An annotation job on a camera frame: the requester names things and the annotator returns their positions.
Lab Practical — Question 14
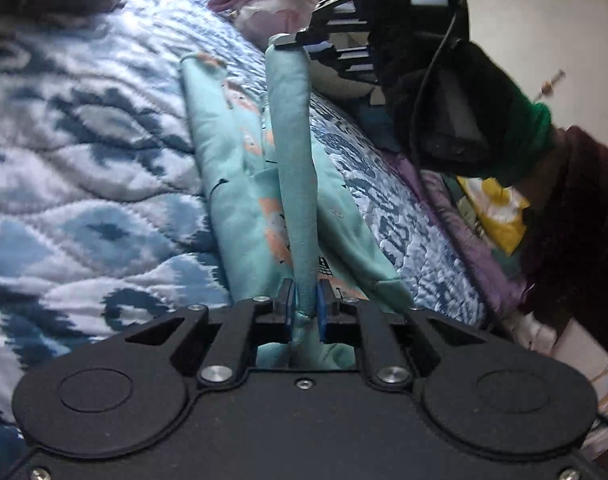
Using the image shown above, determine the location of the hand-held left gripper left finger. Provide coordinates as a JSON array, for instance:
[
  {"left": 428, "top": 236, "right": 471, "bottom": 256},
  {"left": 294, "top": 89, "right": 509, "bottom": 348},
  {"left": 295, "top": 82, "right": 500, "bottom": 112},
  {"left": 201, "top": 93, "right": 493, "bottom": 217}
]
[{"left": 126, "top": 280, "right": 297, "bottom": 387}]

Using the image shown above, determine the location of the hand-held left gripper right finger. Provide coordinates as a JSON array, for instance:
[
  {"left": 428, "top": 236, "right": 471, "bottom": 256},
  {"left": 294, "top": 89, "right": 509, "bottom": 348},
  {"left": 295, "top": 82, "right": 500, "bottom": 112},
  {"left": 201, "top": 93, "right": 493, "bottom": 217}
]
[{"left": 316, "top": 280, "right": 490, "bottom": 389}]

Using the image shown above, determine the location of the teal animal print shirt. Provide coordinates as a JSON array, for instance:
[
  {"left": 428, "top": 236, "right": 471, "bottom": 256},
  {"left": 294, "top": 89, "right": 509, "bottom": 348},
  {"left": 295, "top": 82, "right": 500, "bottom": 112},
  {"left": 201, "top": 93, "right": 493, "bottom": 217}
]
[{"left": 179, "top": 45, "right": 415, "bottom": 373}]

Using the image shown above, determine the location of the person's right hand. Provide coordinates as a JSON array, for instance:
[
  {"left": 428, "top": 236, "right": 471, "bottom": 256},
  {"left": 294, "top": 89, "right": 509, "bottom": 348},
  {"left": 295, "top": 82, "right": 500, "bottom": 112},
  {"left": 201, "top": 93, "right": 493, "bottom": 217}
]
[{"left": 378, "top": 27, "right": 553, "bottom": 183}]

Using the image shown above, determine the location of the cream pink comforter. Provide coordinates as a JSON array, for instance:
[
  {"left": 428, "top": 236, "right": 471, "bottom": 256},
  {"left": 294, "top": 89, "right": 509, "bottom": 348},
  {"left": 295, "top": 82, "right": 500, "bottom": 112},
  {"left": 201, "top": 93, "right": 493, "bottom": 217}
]
[{"left": 209, "top": 0, "right": 352, "bottom": 53}]

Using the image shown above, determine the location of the purple bed sheet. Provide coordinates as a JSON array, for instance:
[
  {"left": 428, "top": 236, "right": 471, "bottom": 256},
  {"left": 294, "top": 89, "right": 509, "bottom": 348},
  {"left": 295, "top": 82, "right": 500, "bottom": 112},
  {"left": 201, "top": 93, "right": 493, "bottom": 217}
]
[{"left": 384, "top": 150, "right": 535, "bottom": 321}]

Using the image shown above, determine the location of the blue white patterned quilt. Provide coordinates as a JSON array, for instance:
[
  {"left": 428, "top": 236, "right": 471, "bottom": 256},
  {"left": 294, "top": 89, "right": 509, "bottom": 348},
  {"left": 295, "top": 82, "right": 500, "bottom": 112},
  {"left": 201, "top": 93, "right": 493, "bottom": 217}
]
[{"left": 0, "top": 0, "right": 490, "bottom": 461}]

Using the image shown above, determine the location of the pink nightstand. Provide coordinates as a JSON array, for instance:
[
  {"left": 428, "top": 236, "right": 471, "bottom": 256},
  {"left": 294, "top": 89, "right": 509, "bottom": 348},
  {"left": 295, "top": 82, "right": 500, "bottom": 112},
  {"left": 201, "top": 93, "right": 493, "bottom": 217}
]
[{"left": 504, "top": 310, "right": 608, "bottom": 461}]

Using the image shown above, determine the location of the black cable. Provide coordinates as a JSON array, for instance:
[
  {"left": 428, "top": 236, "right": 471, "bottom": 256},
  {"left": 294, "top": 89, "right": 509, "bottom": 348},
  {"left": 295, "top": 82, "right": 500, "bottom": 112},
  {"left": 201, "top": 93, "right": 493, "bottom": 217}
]
[{"left": 411, "top": 0, "right": 469, "bottom": 161}]

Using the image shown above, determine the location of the small wall ornament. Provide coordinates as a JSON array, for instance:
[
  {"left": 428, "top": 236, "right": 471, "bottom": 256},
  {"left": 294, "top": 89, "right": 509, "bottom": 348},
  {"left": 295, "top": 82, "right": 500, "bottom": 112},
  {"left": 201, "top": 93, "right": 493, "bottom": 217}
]
[{"left": 538, "top": 69, "right": 566, "bottom": 100}]

